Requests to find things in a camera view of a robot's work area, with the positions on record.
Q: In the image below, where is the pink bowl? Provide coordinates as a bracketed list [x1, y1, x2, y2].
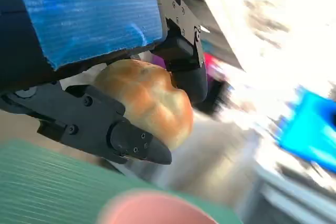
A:
[97, 191, 218, 224]

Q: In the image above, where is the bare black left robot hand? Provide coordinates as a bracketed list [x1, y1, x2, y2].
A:
[0, 0, 208, 166]

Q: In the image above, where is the round toy bread bun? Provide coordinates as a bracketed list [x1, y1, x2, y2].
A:
[93, 59, 194, 151]

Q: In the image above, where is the green cutting mat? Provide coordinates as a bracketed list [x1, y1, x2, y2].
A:
[0, 140, 242, 224]

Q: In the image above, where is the blue lit laptop screen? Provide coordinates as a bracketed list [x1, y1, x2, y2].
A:
[272, 84, 336, 175]

